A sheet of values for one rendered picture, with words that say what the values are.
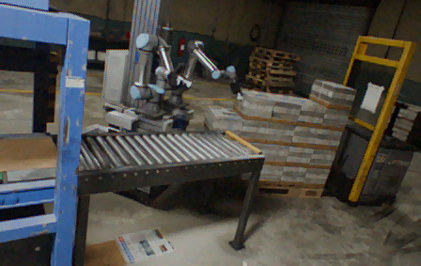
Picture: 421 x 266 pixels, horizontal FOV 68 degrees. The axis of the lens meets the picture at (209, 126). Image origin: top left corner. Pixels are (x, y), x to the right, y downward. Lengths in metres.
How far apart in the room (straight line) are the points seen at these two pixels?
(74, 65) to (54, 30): 0.14
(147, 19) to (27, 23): 1.78
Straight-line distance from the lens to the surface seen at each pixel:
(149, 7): 2.93
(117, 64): 3.05
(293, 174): 3.59
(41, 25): 1.26
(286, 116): 3.25
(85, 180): 1.72
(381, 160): 3.96
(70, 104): 1.33
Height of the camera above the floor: 1.62
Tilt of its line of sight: 17 degrees down
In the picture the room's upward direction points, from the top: 12 degrees clockwise
